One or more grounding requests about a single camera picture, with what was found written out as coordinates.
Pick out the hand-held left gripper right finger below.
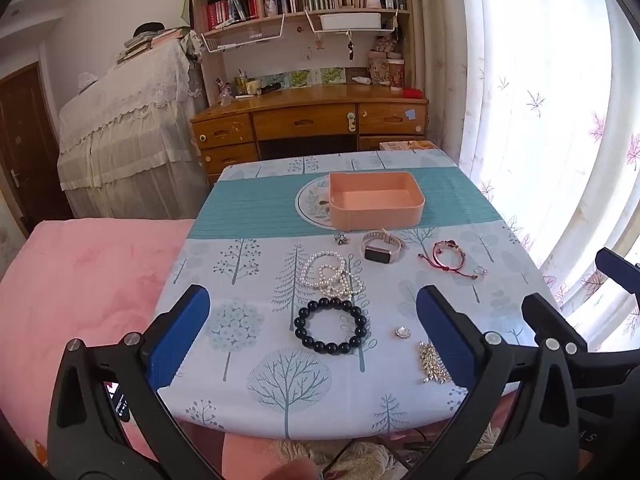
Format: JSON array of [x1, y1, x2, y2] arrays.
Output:
[[405, 284, 581, 480]]

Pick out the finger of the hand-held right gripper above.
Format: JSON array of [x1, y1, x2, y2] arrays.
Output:
[[521, 293, 606, 391], [595, 247, 640, 307]]

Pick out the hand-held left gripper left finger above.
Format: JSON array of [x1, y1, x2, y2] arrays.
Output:
[[47, 284, 221, 480]]

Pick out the silver rhinestone hair clip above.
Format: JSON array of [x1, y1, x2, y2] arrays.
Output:
[[417, 340, 454, 385]]

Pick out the red string bracelet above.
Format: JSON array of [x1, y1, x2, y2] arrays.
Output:
[[418, 239, 479, 279]]

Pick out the white smartwatch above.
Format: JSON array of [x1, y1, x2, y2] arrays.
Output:
[[361, 229, 405, 264]]

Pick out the black bead bracelet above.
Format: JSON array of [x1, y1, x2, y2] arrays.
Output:
[[293, 297, 369, 356]]

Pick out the white pearl bead strand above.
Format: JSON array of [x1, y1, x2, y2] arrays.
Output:
[[299, 251, 366, 297]]

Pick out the pink plastic box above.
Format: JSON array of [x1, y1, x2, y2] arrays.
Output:
[[328, 171, 426, 231]]

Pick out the tree print tablecloth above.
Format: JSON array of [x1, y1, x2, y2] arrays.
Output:
[[156, 149, 562, 442]]

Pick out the pink blanket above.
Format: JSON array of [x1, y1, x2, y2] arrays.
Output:
[[0, 218, 281, 480]]

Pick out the beige fringed rug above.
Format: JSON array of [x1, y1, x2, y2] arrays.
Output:
[[277, 422, 507, 480]]

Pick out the orange cardboard box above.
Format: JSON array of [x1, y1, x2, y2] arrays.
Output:
[[378, 139, 439, 152]]

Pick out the floral sheer curtain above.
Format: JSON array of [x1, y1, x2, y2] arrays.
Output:
[[414, 0, 640, 357]]

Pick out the white lace cover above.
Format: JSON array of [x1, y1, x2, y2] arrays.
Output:
[[56, 34, 212, 221]]

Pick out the wooden desk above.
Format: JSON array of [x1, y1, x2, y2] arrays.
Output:
[[189, 83, 430, 187]]

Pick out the brown wooden door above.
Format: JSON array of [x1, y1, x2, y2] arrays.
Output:
[[0, 62, 74, 242]]

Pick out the beige patterned jar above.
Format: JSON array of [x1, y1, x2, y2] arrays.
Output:
[[368, 50, 392, 86]]

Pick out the row of plant pictures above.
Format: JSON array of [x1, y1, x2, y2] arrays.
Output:
[[259, 67, 347, 89]]

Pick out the stack of books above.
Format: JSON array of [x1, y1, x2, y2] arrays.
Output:
[[116, 27, 184, 64]]

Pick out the wooden bookshelf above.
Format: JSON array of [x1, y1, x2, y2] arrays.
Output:
[[188, 0, 414, 106]]

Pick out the white plastic tray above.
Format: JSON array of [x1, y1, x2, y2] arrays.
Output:
[[319, 12, 384, 31]]

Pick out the white wire basket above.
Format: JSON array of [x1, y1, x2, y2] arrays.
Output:
[[303, 9, 402, 37], [201, 12, 287, 54]]

